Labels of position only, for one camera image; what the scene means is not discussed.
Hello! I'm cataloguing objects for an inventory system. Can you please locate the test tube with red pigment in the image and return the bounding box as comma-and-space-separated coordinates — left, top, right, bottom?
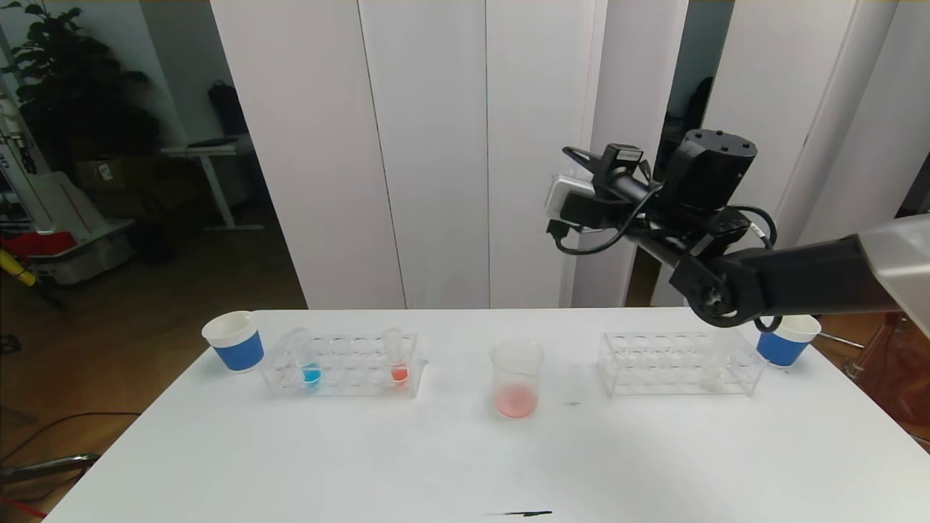
382, 328, 411, 386

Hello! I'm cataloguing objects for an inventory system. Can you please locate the clear plastic beaker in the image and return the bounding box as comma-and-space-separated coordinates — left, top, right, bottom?
489, 338, 545, 421

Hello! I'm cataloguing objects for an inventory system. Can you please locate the clear acrylic test tube rack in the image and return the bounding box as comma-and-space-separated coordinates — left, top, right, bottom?
262, 333, 428, 400
597, 332, 767, 397

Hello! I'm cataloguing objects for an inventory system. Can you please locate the test tube with blue pigment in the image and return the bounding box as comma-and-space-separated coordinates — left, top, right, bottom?
288, 328, 323, 389

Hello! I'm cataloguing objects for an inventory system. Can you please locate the test tube with pale yellow pigment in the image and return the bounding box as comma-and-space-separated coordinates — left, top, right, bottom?
701, 327, 738, 389

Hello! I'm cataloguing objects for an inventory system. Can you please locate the blue and white paper cup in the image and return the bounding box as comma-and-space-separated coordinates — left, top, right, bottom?
756, 314, 822, 369
202, 311, 265, 374

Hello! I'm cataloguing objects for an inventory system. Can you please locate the black backpack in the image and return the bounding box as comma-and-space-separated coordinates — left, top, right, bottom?
208, 81, 250, 139

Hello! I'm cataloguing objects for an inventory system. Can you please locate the brown cardboard box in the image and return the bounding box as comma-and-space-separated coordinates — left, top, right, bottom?
76, 158, 146, 192

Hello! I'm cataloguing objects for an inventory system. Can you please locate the white machine with red line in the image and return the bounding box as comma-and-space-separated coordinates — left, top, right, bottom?
25, 171, 139, 286

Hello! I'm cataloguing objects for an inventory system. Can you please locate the dark green potted plant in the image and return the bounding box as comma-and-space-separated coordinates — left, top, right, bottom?
4, 0, 164, 174

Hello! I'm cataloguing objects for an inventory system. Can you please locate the brown metal stand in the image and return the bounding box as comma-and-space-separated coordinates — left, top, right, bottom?
843, 312, 930, 437

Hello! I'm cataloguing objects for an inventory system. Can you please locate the yellow tool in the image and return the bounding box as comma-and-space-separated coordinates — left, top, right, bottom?
0, 247, 41, 288

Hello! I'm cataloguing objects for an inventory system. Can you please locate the white robot column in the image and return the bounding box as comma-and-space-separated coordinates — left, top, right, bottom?
0, 73, 55, 235

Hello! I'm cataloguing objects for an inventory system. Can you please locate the grey metal chair leg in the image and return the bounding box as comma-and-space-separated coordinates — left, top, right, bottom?
0, 455, 102, 486

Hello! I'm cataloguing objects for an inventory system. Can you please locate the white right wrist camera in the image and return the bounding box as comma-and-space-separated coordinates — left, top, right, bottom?
546, 173, 598, 220

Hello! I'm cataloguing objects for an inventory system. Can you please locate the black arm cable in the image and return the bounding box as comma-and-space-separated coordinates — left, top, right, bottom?
727, 206, 778, 248

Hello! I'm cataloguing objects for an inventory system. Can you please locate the black floor cable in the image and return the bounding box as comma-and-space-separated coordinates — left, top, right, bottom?
0, 413, 142, 466

